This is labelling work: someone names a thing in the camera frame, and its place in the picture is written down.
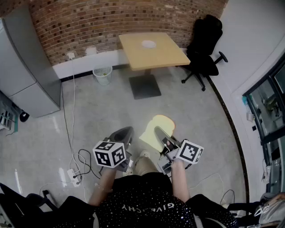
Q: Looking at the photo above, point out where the black floor cable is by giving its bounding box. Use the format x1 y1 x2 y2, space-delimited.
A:
72 148 102 179

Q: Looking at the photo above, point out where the white wire wastebasket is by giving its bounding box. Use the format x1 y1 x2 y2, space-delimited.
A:
93 65 113 86

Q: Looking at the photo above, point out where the grey backpack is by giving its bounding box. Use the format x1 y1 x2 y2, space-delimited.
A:
253 192 285 226

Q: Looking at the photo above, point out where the thin wrist bracelet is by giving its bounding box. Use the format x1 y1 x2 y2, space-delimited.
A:
94 183 114 193

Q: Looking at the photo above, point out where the person's beige trouser leg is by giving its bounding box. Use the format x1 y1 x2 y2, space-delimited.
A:
133 155 159 177

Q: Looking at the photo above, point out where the dark framed glass door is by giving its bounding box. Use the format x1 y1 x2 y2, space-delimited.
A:
242 64 285 198

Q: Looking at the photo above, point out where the wooden table with black base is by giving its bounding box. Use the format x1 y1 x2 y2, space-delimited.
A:
118 32 191 100

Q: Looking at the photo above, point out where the metal storage rack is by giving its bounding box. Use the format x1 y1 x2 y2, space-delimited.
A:
0 90 21 134

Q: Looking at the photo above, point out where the person's black sparkly shirt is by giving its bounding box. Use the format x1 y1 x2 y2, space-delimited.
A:
57 172 239 228

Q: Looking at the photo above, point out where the white charger cable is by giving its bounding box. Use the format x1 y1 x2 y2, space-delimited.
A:
64 57 88 202

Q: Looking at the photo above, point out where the white power strip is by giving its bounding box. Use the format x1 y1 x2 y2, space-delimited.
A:
66 168 81 187

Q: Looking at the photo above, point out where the black office chair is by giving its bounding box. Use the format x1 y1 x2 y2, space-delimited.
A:
180 14 228 92

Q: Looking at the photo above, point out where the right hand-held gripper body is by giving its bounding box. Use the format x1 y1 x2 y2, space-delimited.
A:
157 136 204 175

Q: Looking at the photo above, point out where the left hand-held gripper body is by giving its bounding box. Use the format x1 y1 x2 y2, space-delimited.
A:
92 126 134 173

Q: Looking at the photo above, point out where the thin white floor cable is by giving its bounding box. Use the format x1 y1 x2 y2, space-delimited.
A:
188 173 226 204

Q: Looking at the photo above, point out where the person's left forearm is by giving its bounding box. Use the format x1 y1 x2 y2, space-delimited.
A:
88 169 117 207

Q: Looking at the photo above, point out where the person's right forearm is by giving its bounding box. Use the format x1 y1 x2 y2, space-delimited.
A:
170 159 191 203

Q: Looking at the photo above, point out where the black fabric chair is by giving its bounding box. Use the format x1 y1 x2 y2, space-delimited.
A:
0 182 59 228

